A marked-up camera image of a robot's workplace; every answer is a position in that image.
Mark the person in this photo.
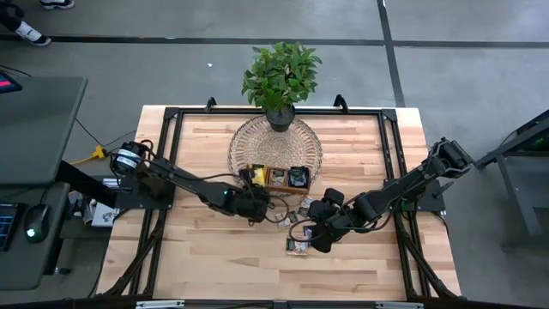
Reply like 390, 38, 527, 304
0, 0, 76, 48

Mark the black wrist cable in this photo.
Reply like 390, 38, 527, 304
262, 194, 292, 226
287, 215, 328, 245

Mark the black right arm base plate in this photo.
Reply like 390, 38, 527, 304
385, 178, 448, 214

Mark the white printed box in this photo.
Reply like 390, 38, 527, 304
90, 201, 120, 229

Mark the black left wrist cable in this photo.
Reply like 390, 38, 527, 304
262, 194, 292, 226

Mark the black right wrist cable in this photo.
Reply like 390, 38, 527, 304
287, 215, 328, 245

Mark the black floor cable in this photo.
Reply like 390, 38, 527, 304
74, 117, 139, 149

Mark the green yellow lemon tea packet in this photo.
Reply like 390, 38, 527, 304
250, 163, 268, 187

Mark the grey desk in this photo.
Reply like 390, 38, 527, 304
0, 76, 89, 187
0, 180, 72, 293

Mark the grey metal stand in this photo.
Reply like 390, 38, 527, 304
472, 108, 549, 251

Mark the wooden three-compartment tea box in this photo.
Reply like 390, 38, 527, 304
240, 164, 312, 197

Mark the round woven placemat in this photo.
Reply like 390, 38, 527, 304
226, 114, 324, 200

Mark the black aluminium table frame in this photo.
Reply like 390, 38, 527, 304
96, 106, 458, 302

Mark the yellow power cable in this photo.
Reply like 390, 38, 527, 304
69, 144, 109, 167

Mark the black computer mouse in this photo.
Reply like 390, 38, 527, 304
22, 203, 51, 245

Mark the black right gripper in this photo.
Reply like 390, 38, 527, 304
305, 186, 359, 256

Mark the green potted plant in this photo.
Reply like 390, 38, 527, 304
240, 40, 324, 134

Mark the backlit black keyboard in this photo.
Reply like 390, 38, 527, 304
0, 202, 21, 253

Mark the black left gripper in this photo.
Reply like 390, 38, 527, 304
231, 167, 273, 226

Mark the silver aluminium bracket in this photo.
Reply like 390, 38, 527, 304
374, 300, 425, 309
135, 299, 186, 309

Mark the black computer monitor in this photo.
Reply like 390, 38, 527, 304
0, 69, 24, 95

